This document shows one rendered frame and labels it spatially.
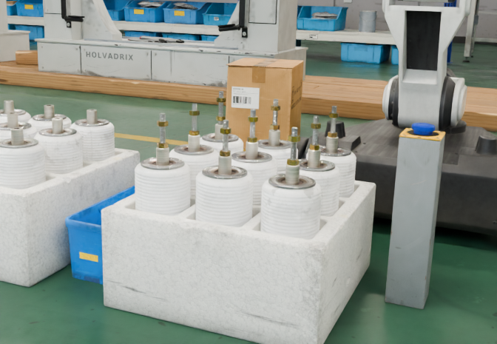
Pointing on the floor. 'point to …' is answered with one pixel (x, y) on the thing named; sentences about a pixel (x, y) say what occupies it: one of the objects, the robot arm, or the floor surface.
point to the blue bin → (89, 238)
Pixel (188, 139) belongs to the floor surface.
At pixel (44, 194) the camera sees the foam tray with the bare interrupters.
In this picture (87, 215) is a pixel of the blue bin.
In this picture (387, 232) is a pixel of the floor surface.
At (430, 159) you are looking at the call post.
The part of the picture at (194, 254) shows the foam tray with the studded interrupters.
